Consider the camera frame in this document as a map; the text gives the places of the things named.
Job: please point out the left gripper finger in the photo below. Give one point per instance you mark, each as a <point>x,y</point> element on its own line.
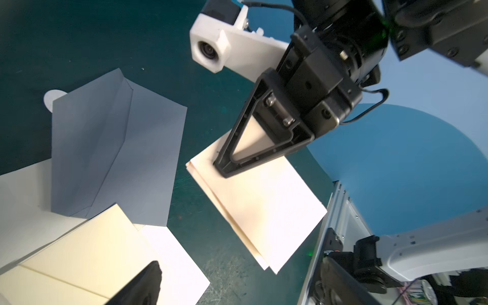
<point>144,289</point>

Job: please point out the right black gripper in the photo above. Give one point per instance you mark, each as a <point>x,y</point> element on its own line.
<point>333,57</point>

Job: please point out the brown letter paper front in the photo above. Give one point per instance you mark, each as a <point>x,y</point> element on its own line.
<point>270,207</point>

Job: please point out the yellow envelope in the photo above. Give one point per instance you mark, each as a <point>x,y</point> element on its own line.
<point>89,265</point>

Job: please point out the grey envelope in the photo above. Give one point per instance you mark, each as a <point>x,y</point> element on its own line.
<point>114,142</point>

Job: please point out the cream paper sheet centre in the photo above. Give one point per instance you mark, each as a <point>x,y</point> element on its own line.
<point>28,224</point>

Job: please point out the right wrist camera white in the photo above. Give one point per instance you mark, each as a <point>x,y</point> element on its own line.
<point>220,38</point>

